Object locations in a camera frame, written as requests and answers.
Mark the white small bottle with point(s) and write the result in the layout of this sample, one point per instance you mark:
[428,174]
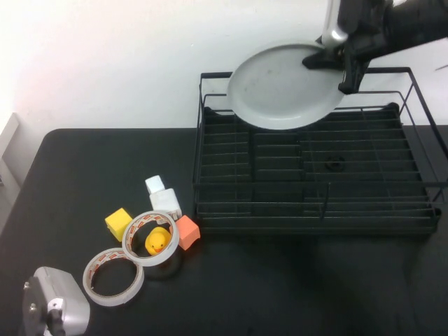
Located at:
[162,201]

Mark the orange foam cube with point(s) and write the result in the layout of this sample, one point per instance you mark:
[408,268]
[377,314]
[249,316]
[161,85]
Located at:
[187,231]

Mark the small white foam cube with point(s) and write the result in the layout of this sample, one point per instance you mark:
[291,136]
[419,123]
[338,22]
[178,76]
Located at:
[154,185]

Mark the white double-sided tape roll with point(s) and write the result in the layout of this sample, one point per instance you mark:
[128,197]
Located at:
[155,261]
[105,300]

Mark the yellow foam cube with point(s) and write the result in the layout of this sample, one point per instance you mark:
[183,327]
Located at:
[117,224]

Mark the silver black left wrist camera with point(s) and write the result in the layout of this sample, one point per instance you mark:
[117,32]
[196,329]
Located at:
[66,301]

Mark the black plastic drip tray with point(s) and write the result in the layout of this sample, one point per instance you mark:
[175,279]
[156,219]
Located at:
[350,224]

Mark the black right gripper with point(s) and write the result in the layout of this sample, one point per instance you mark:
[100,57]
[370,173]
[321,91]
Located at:
[365,28]

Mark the grey panel beside table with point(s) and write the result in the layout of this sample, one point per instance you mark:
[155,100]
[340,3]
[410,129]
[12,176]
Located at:
[8,147]

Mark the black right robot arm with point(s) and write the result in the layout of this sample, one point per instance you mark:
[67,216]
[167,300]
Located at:
[416,24]

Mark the white round plate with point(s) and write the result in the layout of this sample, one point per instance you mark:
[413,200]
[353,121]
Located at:
[280,91]

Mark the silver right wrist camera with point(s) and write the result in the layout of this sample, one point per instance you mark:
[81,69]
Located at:
[334,24]

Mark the yellow rubber duck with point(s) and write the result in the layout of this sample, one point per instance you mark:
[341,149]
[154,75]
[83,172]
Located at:
[155,241]

